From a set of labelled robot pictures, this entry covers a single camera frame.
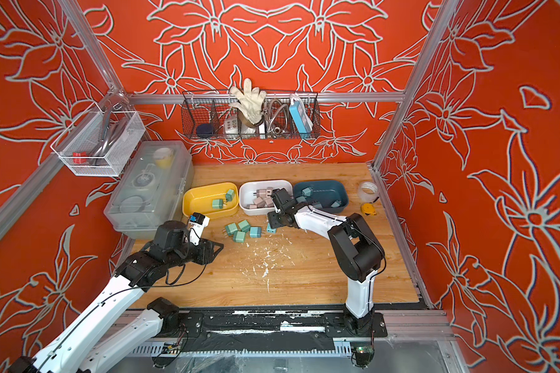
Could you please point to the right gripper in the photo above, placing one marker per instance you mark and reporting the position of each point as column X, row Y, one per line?
column 272, row 221

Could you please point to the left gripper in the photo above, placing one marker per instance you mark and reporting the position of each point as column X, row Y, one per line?
column 206, row 251

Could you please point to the green plug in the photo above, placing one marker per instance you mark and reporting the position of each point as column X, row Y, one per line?
column 239, row 237
column 244, row 226
column 218, row 204
column 230, row 195
column 231, row 229

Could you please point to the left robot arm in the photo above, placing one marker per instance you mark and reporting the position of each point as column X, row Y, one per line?
column 83, row 346

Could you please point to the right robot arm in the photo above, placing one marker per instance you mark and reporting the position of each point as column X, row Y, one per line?
column 358, row 252

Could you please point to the white storage box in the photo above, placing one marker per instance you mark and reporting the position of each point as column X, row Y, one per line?
column 247, row 194

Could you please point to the dark blue storage box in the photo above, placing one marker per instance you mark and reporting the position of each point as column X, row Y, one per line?
column 325, row 192

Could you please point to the yellow storage box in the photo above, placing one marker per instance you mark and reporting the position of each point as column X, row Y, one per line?
column 199, row 200

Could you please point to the light blue box in basket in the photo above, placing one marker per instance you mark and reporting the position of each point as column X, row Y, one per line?
column 301, row 119

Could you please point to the clear plastic lidded container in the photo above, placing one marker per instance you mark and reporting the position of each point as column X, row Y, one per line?
column 151, row 190

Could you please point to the yellow tape measure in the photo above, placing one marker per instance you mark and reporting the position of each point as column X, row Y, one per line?
column 368, row 209

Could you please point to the clear tape roll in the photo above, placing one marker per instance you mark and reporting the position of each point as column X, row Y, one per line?
column 368, row 192

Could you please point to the white power strip in basket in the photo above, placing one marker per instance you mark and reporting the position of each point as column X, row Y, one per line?
column 231, row 127

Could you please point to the white rubber glove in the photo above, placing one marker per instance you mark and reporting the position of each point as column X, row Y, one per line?
column 249, row 101

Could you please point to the red object in basket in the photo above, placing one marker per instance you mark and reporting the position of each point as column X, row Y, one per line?
column 79, row 158

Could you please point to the black wire basket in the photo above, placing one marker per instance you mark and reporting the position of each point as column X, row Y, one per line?
column 203, row 114

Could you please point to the white wire basket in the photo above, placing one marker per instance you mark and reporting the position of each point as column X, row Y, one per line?
column 108, row 135

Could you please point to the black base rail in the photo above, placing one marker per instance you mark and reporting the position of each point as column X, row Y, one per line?
column 258, row 332

